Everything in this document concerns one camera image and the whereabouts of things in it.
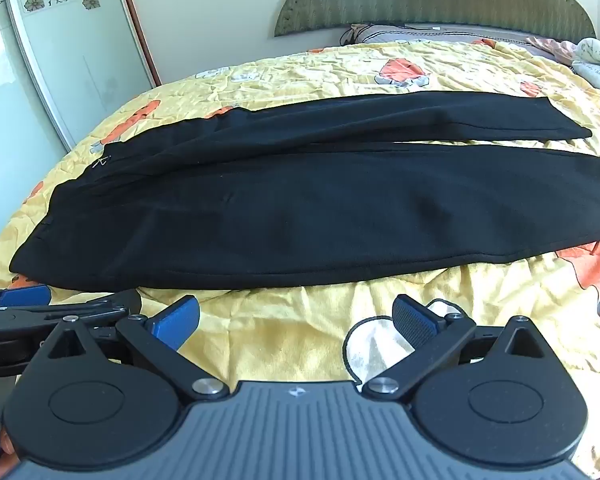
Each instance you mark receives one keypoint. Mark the person's left hand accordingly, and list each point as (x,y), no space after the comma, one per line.
(7,441)

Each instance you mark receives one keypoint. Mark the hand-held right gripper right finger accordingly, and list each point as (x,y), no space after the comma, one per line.
(416,322)

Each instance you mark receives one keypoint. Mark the grey pillow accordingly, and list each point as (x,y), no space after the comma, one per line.
(445,36)

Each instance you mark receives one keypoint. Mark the yellow carrot print blanket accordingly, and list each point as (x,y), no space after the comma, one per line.
(290,330)

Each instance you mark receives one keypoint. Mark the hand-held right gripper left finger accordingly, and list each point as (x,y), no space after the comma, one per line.
(176,321)

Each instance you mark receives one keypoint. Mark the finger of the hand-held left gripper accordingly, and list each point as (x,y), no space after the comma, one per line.
(27,294)
(107,305)

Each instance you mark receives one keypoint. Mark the black pants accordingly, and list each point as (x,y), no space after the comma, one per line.
(300,200)

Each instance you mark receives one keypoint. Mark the white printed cloth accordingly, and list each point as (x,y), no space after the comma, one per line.
(597,60)

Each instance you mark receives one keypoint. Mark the pink cloth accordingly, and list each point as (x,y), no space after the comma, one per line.
(555,46)

